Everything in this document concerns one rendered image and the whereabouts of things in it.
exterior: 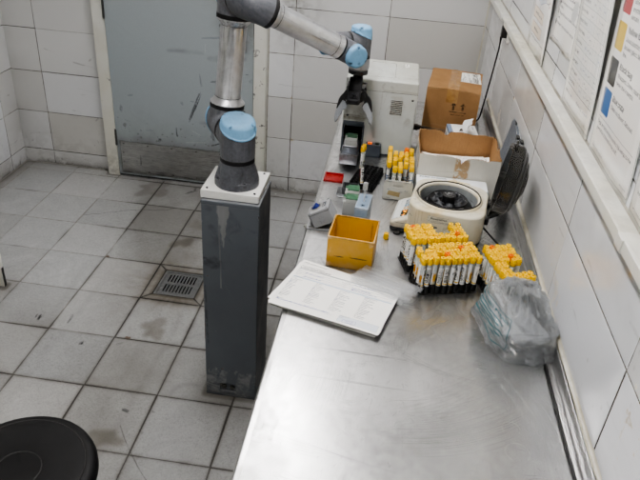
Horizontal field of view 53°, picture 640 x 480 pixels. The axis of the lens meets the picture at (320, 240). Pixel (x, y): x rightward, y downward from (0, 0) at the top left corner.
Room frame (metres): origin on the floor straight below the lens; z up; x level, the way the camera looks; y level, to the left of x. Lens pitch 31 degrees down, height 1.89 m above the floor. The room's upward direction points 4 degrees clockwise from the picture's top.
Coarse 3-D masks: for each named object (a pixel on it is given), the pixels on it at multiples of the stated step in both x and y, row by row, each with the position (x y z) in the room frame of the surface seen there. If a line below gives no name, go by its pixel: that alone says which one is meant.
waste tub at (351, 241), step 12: (336, 216) 1.67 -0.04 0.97; (348, 216) 1.67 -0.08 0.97; (336, 228) 1.67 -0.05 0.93; (348, 228) 1.67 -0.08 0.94; (360, 228) 1.66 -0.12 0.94; (372, 228) 1.66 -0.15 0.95; (336, 240) 1.54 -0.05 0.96; (348, 240) 1.54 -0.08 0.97; (360, 240) 1.54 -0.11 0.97; (372, 240) 1.65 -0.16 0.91; (336, 252) 1.54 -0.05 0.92; (348, 252) 1.54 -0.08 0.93; (360, 252) 1.53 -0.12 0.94; (372, 252) 1.53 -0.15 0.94; (336, 264) 1.54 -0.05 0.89; (348, 264) 1.54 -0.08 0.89; (360, 264) 1.53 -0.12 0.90
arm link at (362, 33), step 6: (354, 24) 2.32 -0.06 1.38; (360, 24) 2.33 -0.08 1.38; (354, 30) 2.29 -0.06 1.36; (360, 30) 2.28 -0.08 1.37; (366, 30) 2.28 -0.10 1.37; (354, 36) 2.27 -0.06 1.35; (360, 36) 2.28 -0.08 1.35; (366, 36) 2.28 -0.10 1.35; (360, 42) 2.27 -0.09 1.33; (366, 42) 2.28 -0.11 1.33; (366, 48) 2.28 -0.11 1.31
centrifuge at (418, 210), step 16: (416, 192) 1.82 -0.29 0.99; (464, 192) 1.89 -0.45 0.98; (480, 192) 1.87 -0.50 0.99; (400, 208) 1.86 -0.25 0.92; (416, 208) 1.74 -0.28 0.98; (432, 208) 1.73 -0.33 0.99; (480, 208) 1.76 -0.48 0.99; (400, 224) 1.77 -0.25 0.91; (432, 224) 1.71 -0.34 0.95; (448, 224) 1.70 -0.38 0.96; (464, 224) 1.69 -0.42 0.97; (480, 224) 1.70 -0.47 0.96
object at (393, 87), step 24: (384, 72) 2.47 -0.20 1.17; (408, 72) 2.49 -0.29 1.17; (384, 96) 2.37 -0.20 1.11; (408, 96) 2.37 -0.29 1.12; (360, 120) 2.38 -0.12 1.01; (384, 120) 2.37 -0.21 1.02; (408, 120) 2.37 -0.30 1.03; (360, 144) 2.45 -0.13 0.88; (384, 144) 2.37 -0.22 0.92; (408, 144) 2.36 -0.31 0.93
